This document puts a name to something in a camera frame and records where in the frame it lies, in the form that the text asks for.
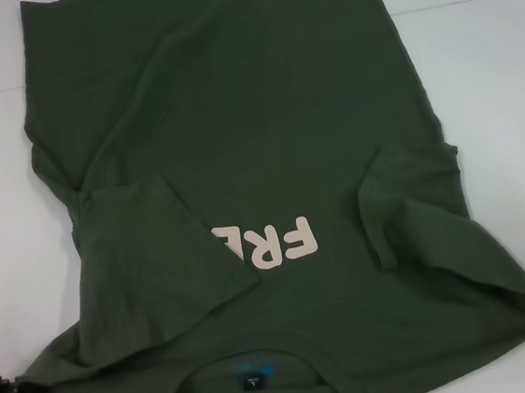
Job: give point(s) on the dark green FREE! t-shirt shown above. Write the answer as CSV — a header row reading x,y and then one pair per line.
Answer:
x,y
235,115

